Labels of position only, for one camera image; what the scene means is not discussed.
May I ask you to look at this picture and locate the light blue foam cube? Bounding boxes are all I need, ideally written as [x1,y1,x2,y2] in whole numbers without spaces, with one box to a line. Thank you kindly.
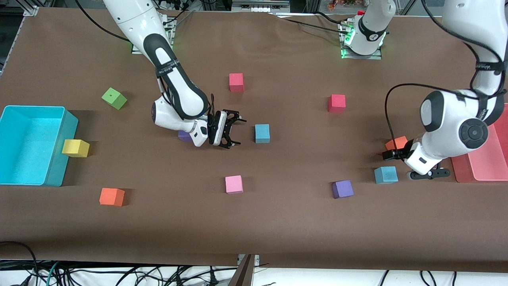
[374,166,399,185]
[254,124,271,144]

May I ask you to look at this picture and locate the black looped cable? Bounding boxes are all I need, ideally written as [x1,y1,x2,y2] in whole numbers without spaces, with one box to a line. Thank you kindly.
[0,240,40,286]

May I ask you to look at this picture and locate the colourful small items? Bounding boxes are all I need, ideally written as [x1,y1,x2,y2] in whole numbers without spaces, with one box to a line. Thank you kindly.
[327,0,360,10]

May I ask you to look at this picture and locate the pink foam cube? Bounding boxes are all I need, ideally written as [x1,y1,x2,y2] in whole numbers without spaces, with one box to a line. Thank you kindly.
[225,175,244,194]

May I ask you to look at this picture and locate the dark metal pole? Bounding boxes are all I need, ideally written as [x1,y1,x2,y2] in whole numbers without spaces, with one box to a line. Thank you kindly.
[228,254,254,286]

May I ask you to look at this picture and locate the brown paper table cover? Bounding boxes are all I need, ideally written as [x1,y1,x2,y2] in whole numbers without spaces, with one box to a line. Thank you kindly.
[0,7,508,274]

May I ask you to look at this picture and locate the grey power strip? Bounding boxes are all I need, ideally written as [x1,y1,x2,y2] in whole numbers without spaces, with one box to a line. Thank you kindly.
[232,0,290,12]

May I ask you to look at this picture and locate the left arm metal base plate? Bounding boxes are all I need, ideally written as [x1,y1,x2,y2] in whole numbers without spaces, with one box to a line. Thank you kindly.
[341,20,383,60]

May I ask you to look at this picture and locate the pink plastic bin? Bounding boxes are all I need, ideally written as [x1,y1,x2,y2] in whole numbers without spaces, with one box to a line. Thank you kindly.
[451,102,508,183]

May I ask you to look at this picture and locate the red foam cube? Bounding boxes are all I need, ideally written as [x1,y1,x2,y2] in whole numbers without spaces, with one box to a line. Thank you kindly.
[328,94,346,114]
[229,73,244,93]

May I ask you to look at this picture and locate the teal cable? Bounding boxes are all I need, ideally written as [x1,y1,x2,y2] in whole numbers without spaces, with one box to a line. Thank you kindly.
[46,261,61,286]

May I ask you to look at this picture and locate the green foam cube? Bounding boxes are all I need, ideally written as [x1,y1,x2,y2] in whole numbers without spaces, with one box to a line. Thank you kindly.
[102,87,128,110]

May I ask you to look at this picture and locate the orange foam cube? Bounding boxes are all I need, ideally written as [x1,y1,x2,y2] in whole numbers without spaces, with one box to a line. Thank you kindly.
[385,136,409,151]
[99,188,125,207]

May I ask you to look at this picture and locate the black cable on table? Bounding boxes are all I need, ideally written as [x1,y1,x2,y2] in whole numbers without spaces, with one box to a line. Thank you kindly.
[274,15,346,31]

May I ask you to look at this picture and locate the cyan plastic bin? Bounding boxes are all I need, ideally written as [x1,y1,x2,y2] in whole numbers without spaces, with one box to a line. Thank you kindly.
[0,105,79,187]

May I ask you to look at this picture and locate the small metal bracket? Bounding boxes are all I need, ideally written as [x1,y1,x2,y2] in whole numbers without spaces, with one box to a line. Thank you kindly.
[237,254,260,267]

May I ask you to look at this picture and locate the yellow foam cube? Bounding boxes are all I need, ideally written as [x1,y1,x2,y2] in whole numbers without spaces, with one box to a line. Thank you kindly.
[62,139,90,158]

